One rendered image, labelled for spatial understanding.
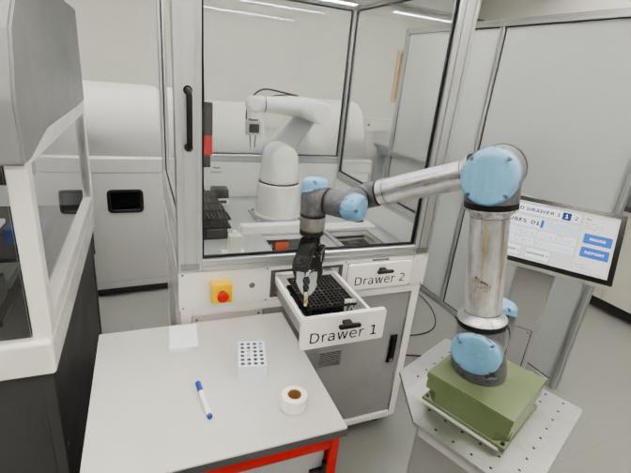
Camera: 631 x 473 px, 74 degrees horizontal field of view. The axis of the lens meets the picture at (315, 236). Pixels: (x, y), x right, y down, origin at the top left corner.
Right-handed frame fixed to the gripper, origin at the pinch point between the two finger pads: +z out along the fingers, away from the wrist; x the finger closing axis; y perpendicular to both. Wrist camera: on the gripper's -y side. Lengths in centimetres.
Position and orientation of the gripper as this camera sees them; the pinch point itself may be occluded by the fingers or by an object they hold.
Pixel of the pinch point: (305, 292)
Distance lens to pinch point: 129.3
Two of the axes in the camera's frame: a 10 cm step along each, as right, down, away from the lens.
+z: -0.6, 9.3, 3.6
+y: 2.5, -3.4, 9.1
